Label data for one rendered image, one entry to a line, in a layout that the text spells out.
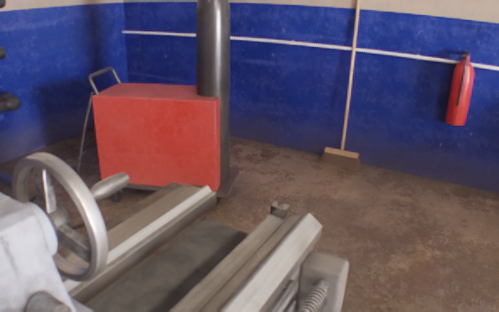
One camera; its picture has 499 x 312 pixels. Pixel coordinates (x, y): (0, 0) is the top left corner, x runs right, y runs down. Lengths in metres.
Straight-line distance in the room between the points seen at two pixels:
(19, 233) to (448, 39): 3.25
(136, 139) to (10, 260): 2.28
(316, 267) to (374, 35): 2.67
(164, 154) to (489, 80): 2.50
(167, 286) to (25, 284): 0.57
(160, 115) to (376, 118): 1.87
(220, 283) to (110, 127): 2.07
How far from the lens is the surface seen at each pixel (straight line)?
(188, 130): 2.65
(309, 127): 3.86
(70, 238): 0.66
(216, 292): 0.90
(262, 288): 0.91
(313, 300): 1.05
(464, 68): 3.27
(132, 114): 2.76
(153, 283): 1.11
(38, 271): 0.60
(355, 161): 3.65
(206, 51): 2.60
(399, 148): 3.69
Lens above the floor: 1.43
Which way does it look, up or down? 22 degrees down
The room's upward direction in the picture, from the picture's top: 1 degrees clockwise
